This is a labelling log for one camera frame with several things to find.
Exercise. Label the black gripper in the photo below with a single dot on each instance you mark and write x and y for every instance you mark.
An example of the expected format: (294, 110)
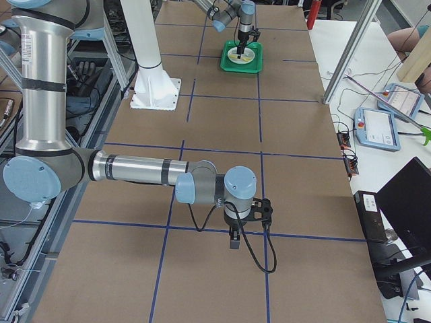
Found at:
(231, 221)
(243, 36)

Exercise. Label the yellow plastic spoon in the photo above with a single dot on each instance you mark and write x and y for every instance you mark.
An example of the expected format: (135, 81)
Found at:
(240, 61)

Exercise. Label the white round plate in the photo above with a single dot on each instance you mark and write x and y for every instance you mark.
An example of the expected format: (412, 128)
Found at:
(251, 57)

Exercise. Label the green plastic tray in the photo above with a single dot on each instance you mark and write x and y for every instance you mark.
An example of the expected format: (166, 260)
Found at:
(254, 67)

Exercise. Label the red cylinder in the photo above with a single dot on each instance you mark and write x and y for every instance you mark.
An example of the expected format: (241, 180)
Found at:
(313, 13)

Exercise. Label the black computer box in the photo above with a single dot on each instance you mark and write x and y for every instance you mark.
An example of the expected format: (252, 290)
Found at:
(370, 218)

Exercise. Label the near blue teach pendant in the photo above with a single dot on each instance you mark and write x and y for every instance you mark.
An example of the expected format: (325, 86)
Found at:
(377, 129)

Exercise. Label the blue teach pendant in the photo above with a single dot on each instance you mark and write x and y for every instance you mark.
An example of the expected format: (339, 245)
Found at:
(406, 100)
(377, 129)

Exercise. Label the seated person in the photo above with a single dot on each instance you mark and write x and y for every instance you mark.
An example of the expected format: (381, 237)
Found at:
(403, 41)

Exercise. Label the black monitor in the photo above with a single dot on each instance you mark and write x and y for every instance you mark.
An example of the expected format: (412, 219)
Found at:
(405, 202)

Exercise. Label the far blue teach pendant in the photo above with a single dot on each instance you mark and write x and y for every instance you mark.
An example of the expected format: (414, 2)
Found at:
(406, 100)

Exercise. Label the wooden beam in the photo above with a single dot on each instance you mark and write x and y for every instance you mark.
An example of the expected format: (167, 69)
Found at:
(416, 67)

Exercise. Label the grabber stick tool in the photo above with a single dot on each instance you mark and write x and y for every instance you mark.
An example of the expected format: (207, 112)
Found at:
(425, 131)

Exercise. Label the wrist black camera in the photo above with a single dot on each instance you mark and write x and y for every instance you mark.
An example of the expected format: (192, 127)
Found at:
(255, 34)
(262, 211)

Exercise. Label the white pedestal column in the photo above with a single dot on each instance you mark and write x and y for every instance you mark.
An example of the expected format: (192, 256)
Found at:
(154, 89)

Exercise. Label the aluminium frame post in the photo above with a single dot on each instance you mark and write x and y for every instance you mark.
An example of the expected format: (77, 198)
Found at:
(354, 41)

